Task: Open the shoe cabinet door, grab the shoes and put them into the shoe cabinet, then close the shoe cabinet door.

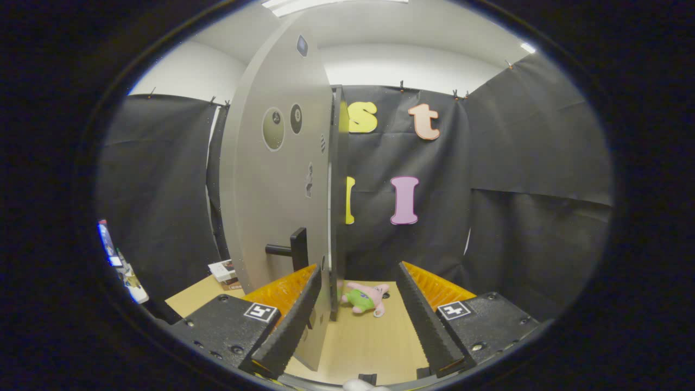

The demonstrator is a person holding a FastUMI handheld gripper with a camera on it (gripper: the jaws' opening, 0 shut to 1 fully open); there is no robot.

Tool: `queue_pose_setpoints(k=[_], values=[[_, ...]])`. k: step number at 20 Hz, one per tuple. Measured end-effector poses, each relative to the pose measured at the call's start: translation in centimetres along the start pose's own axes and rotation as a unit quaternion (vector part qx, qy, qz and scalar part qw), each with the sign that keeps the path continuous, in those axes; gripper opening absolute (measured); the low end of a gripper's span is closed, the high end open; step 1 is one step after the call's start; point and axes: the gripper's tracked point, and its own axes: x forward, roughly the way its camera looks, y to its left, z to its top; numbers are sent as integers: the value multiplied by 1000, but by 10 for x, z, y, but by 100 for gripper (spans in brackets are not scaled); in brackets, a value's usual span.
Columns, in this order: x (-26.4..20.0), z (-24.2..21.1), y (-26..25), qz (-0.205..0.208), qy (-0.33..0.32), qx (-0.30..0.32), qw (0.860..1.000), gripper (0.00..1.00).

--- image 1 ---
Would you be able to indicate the large ceiling light panel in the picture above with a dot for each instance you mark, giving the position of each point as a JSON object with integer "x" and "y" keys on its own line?
{"x": 304, "y": 4}

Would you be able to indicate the black backdrop cloth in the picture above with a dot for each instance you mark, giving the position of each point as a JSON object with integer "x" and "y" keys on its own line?
{"x": 516, "y": 163}

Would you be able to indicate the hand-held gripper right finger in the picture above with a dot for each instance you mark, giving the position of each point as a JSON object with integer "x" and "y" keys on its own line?
{"x": 423, "y": 326}

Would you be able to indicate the brown book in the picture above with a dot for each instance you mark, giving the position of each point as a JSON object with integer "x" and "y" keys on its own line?
{"x": 233, "y": 283}

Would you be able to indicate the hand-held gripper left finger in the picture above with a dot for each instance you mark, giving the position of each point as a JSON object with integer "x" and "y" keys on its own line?
{"x": 296, "y": 320}

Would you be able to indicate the white and blue clutter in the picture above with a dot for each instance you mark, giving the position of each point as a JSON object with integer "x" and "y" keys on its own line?
{"x": 122, "y": 266}

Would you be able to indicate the beige shoe cabinet door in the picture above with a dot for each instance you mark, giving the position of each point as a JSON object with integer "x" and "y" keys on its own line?
{"x": 255, "y": 217}

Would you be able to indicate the small ceiling light panel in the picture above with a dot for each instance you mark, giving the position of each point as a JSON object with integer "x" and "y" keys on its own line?
{"x": 528, "y": 48}

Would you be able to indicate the grey shoe cabinet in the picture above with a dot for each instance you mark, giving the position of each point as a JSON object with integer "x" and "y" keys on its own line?
{"x": 339, "y": 244}

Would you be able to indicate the pink and green plush toy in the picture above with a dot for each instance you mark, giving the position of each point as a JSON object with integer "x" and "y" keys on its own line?
{"x": 364, "y": 298}

